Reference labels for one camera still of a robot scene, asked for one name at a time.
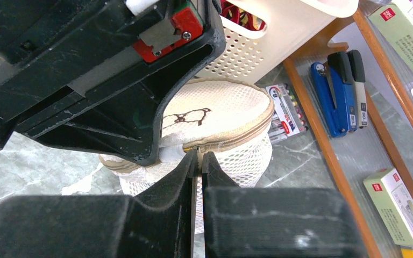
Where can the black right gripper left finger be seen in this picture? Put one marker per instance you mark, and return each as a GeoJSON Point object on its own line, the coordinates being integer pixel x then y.
{"type": "Point", "coordinates": [158, 222]}

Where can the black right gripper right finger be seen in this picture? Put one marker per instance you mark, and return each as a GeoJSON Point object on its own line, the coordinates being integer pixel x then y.
{"type": "Point", "coordinates": [275, 222]}

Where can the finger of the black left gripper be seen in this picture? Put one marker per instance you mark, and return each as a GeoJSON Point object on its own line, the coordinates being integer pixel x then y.
{"type": "Point", "coordinates": [116, 106]}

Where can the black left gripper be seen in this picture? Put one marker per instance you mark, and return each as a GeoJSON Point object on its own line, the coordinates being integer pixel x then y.
{"type": "Point", "coordinates": [39, 44]}

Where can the white mesh laundry bag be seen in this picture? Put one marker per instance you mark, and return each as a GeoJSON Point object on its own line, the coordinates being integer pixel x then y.
{"type": "Point", "coordinates": [226, 117]}

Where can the cream plastic laundry basket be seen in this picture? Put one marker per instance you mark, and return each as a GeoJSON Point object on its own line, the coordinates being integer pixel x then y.
{"type": "Point", "coordinates": [249, 55]}

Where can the pack of coloured markers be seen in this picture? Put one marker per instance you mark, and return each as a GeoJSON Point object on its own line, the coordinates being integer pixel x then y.
{"type": "Point", "coordinates": [288, 120]}

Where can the orange wooden shelf rack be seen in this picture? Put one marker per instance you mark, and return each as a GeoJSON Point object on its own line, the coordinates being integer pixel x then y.
{"type": "Point", "coordinates": [386, 142]}

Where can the red garment in basket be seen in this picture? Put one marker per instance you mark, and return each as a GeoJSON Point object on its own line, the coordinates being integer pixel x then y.
{"type": "Point", "coordinates": [241, 17]}

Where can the blue stapler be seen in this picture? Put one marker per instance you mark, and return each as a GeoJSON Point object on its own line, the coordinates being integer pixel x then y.
{"type": "Point", "coordinates": [340, 87]}

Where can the green white box lower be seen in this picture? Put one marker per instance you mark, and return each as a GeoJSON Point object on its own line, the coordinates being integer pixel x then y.
{"type": "Point", "coordinates": [394, 204]}

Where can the green white box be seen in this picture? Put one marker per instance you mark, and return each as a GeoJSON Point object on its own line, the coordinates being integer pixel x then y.
{"type": "Point", "coordinates": [394, 204]}
{"type": "Point", "coordinates": [395, 22]}

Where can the green white box upper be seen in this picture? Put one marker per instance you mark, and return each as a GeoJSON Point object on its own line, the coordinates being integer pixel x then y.
{"type": "Point", "coordinates": [395, 22]}

